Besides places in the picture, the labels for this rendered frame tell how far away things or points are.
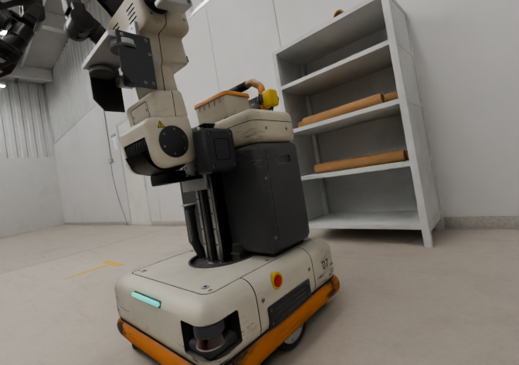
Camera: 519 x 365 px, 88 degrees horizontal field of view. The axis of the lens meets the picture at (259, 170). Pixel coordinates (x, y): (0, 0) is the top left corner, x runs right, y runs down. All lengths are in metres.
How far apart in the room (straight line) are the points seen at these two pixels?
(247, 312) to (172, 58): 0.85
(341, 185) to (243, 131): 1.64
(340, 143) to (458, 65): 0.94
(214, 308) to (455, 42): 2.12
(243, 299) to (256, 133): 0.52
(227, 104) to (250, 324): 0.77
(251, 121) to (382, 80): 1.58
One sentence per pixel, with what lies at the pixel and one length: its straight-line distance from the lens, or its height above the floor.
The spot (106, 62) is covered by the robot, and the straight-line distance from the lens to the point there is 1.09.
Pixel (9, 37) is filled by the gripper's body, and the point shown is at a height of 1.12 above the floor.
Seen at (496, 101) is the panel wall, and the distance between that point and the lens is 2.24.
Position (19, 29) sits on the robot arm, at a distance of 1.23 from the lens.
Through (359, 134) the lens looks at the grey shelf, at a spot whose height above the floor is 0.78.
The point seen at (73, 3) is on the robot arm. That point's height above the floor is 1.28.
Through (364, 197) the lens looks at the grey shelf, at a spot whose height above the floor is 0.26.
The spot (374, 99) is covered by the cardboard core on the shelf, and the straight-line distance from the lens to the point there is 1.93.
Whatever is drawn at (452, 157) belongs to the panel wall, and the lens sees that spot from 2.25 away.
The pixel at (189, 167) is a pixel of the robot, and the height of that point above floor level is 0.65.
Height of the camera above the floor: 0.57
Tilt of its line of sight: 1 degrees up
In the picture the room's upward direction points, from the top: 9 degrees counter-clockwise
